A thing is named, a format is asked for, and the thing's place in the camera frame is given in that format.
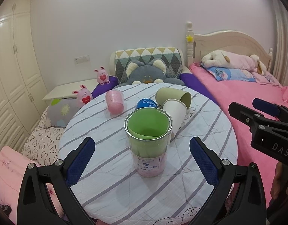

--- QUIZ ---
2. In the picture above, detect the cream wardrobe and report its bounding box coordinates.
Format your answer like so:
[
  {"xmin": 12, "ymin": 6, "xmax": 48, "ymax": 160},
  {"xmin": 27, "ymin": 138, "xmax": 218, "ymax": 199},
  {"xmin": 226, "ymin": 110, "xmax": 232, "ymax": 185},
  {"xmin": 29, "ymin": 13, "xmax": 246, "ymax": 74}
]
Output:
[{"xmin": 0, "ymin": 0, "xmax": 49, "ymax": 153}]

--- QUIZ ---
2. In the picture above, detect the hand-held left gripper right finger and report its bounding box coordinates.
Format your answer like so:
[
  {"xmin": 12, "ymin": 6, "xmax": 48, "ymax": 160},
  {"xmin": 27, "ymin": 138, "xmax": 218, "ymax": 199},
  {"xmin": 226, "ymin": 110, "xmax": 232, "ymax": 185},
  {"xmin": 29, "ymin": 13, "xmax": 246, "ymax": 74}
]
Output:
[{"xmin": 189, "ymin": 136, "xmax": 268, "ymax": 225}]

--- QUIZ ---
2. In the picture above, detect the white wall socket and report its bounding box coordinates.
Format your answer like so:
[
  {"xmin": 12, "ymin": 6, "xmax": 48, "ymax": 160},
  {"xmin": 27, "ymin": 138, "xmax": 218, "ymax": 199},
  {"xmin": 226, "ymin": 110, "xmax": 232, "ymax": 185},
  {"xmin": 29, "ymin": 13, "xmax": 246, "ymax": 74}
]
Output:
[{"xmin": 74, "ymin": 55, "xmax": 90, "ymax": 64}]

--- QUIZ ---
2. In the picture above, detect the white nightstand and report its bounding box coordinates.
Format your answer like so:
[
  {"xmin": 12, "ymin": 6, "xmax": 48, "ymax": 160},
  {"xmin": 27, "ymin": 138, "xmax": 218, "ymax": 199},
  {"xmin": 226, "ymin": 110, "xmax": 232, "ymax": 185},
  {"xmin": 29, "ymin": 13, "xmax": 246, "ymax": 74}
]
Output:
[{"xmin": 42, "ymin": 78, "xmax": 100, "ymax": 101}]

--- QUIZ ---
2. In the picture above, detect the person's right hand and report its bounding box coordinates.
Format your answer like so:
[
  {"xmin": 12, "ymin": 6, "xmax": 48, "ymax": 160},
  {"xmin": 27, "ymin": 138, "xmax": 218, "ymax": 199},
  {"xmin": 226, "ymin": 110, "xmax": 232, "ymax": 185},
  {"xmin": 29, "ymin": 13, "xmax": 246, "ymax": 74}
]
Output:
[{"xmin": 270, "ymin": 161, "xmax": 286, "ymax": 200}]

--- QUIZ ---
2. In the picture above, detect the heart pattern sheet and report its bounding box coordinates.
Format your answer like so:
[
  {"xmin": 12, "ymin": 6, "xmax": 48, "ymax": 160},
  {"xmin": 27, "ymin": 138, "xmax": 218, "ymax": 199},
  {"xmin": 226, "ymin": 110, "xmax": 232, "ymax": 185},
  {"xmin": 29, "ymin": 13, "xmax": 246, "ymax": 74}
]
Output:
[{"xmin": 21, "ymin": 109, "xmax": 65, "ymax": 167}]

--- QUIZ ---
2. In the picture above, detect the white paper cup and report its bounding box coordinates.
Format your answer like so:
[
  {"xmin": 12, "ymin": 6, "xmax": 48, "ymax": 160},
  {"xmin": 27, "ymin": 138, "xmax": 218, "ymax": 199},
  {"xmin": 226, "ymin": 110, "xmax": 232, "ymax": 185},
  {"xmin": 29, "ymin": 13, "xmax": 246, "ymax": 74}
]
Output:
[{"xmin": 162, "ymin": 99, "xmax": 189, "ymax": 139}]

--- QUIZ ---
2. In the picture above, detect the blue cup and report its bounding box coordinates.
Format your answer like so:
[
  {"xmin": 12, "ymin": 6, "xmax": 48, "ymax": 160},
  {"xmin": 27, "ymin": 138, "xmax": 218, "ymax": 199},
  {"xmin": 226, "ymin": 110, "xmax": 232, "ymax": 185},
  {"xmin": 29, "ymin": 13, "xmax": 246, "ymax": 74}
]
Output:
[{"xmin": 135, "ymin": 98, "xmax": 158, "ymax": 110}]

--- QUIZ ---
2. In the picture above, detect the pale green cup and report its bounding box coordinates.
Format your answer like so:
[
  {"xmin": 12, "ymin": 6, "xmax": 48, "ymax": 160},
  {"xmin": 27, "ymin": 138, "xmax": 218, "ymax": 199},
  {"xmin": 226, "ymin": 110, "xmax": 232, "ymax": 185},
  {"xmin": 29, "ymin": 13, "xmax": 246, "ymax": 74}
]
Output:
[{"xmin": 155, "ymin": 87, "xmax": 192, "ymax": 110}]

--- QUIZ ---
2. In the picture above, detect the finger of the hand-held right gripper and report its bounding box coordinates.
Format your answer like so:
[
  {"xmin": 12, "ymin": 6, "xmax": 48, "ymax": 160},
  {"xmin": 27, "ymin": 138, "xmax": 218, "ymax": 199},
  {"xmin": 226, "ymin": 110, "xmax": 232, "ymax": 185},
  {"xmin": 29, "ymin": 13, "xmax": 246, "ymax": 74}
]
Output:
[
  {"xmin": 228, "ymin": 101, "xmax": 282, "ymax": 132},
  {"xmin": 252, "ymin": 98, "xmax": 288, "ymax": 124}
]

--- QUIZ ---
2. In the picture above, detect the white curtain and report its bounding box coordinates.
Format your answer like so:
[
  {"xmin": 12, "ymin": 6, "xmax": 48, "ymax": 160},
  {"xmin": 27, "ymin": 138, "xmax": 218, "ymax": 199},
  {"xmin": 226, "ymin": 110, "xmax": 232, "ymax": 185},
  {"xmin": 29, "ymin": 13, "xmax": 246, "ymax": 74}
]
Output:
[{"xmin": 267, "ymin": 0, "xmax": 288, "ymax": 89}]

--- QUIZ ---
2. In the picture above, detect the grey cat plush cushion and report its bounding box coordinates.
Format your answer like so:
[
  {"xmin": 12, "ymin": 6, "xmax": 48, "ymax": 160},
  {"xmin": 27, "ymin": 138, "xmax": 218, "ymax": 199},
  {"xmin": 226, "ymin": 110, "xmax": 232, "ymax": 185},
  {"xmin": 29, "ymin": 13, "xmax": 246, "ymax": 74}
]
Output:
[{"xmin": 118, "ymin": 59, "xmax": 185, "ymax": 86}]

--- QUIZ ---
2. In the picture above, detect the pale pink quilt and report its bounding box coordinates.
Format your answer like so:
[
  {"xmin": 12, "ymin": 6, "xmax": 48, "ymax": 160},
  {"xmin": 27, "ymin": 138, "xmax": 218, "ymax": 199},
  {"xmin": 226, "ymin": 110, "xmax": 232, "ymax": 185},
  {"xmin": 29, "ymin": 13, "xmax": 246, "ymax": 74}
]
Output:
[{"xmin": 0, "ymin": 146, "xmax": 65, "ymax": 225}]

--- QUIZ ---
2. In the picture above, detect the diamond pattern cushion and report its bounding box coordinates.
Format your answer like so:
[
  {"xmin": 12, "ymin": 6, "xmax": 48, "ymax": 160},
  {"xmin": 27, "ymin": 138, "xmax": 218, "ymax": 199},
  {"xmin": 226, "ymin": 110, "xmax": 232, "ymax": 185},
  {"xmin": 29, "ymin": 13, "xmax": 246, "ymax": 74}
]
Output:
[{"xmin": 110, "ymin": 47, "xmax": 184, "ymax": 81}]

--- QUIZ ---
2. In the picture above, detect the blue printed pillow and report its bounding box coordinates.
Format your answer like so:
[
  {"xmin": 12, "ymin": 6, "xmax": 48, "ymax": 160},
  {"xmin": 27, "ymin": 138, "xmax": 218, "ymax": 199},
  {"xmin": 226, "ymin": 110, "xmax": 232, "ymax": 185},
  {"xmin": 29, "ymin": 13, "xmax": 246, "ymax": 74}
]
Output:
[{"xmin": 206, "ymin": 66, "xmax": 257, "ymax": 82}]

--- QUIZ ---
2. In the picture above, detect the pink bunny toy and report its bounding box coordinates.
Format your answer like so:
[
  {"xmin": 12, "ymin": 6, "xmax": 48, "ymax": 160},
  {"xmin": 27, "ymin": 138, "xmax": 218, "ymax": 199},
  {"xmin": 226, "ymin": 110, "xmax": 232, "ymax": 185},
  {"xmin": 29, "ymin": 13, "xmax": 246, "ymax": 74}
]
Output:
[
  {"xmin": 93, "ymin": 66, "xmax": 110, "ymax": 85},
  {"xmin": 72, "ymin": 84, "xmax": 93, "ymax": 107}
]

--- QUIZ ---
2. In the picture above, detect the purple cushion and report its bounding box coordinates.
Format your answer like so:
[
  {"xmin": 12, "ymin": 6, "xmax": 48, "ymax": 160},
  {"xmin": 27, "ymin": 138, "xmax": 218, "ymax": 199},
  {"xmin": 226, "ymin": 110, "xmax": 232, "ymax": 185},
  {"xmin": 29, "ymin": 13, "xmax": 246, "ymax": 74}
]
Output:
[{"xmin": 91, "ymin": 73, "xmax": 207, "ymax": 99}]

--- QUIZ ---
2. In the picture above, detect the white and pink plush toy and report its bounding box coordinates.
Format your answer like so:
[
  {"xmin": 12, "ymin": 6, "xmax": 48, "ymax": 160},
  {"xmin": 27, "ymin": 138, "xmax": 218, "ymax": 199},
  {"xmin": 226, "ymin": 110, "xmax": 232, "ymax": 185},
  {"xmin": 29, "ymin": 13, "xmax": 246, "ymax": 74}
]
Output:
[{"xmin": 201, "ymin": 51, "xmax": 268, "ymax": 75}]

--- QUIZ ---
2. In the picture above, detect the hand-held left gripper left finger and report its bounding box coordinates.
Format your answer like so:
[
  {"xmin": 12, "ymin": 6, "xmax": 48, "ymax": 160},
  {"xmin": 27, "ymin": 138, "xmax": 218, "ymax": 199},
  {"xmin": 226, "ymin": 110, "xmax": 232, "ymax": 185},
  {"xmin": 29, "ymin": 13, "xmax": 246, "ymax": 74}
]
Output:
[{"xmin": 17, "ymin": 136, "xmax": 97, "ymax": 225}]

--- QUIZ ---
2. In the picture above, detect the grey flower pillow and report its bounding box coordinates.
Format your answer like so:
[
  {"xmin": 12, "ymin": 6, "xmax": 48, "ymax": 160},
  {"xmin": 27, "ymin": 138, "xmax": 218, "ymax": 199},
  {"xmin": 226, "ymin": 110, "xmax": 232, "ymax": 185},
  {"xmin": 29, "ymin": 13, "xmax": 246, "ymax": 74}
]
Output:
[{"xmin": 47, "ymin": 98, "xmax": 82, "ymax": 129}]

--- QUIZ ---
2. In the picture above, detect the pink printed pillow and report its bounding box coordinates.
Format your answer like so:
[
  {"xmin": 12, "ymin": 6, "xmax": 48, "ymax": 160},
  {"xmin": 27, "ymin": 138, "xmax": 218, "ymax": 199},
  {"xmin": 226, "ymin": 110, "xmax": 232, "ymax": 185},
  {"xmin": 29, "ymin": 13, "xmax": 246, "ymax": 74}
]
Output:
[{"xmin": 252, "ymin": 71, "xmax": 282, "ymax": 86}]

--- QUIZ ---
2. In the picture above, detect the clear jar with green liner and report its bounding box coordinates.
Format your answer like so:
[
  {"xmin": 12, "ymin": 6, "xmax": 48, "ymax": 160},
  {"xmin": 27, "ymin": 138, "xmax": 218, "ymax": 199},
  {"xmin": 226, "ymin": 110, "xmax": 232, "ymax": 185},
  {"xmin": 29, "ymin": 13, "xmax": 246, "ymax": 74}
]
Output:
[{"xmin": 124, "ymin": 109, "xmax": 173, "ymax": 178}]

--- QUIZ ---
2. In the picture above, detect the pink plastic cup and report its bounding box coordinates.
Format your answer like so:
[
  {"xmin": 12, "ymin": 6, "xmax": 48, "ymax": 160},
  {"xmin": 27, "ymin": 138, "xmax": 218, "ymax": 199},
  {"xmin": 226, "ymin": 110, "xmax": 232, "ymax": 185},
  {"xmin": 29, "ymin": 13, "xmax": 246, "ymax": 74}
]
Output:
[{"xmin": 105, "ymin": 90, "xmax": 125, "ymax": 115}]

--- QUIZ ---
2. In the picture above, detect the cream bed headboard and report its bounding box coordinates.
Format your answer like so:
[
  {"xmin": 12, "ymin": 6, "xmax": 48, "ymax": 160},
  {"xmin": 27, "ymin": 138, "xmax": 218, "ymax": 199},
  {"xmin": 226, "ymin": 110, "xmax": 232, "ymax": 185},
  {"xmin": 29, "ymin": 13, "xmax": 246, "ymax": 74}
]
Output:
[{"xmin": 184, "ymin": 22, "xmax": 274, "ymax": 73}]

